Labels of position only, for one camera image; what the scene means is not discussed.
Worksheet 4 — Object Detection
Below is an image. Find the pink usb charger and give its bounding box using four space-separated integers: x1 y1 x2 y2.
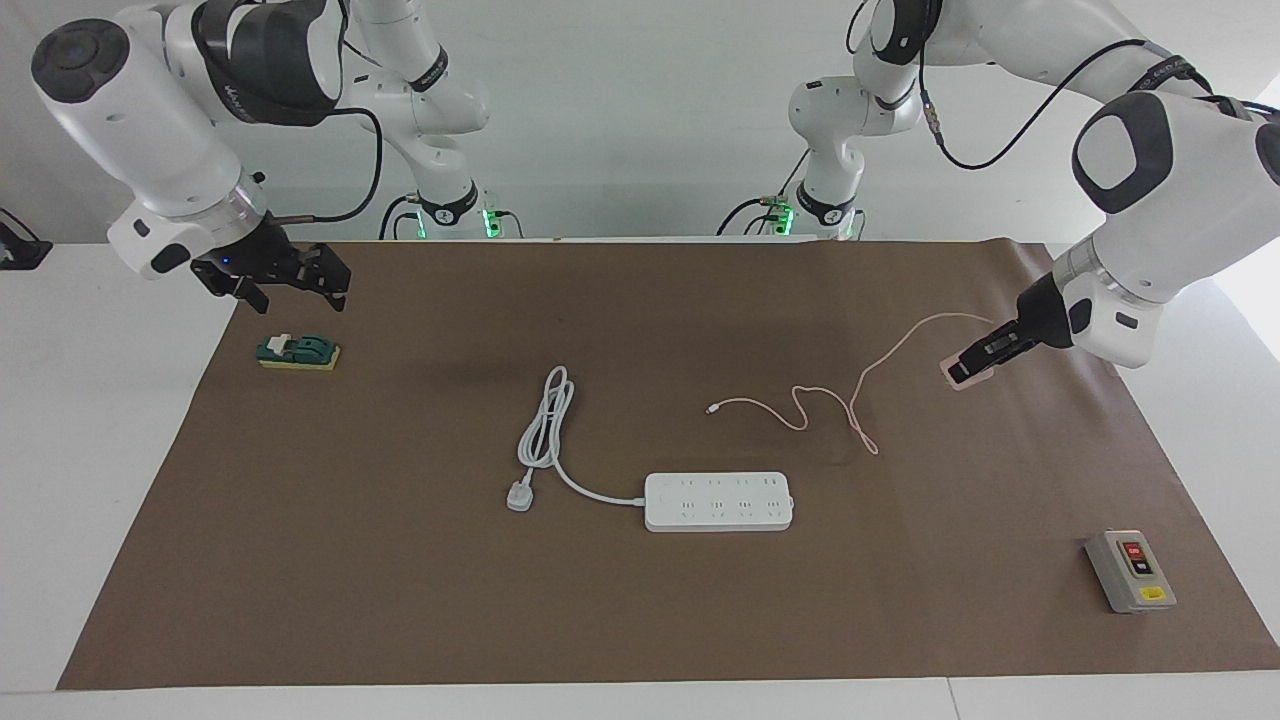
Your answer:
940 355 996 393

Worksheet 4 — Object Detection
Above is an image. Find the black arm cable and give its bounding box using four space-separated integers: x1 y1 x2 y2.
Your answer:
265 105 386 226
850 0 1280 171

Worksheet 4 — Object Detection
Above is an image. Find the black desk clamp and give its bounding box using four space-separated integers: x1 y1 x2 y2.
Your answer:
0 208 53 271

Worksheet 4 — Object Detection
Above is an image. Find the brown table mat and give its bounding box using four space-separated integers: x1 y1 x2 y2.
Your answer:
57 240 1280 691

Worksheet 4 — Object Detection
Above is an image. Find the black right gripper linkage finger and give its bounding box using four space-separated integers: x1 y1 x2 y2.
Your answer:
300 243 351 311
192 265 269 314

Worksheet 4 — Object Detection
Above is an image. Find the grey on-off switch box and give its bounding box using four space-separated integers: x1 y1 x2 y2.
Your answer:
1085 530 1177 614

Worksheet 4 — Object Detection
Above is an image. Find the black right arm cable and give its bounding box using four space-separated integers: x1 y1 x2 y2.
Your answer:
265 105 386 226

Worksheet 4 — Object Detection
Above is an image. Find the white power strip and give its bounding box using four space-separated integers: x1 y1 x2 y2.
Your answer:
644 472 795 533

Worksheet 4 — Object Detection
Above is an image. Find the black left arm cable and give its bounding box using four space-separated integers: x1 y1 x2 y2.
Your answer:
850 0 1280 171

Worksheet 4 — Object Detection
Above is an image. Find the pink charging cable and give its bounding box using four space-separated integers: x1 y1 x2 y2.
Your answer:
705 312 1001 456

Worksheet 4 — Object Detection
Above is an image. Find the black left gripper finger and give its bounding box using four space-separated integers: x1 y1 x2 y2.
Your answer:
960 318 1026 363
948 335 1021 386

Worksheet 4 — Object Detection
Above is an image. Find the white power cord with plug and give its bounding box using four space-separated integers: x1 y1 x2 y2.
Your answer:
505 366 649 513

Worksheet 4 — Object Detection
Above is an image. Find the green knife switch yellow base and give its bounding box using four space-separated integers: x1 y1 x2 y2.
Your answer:
256 333 341 372

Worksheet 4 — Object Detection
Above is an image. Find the black base power cable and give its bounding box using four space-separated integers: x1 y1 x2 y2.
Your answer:
378 193 426 241
715 193 796 238

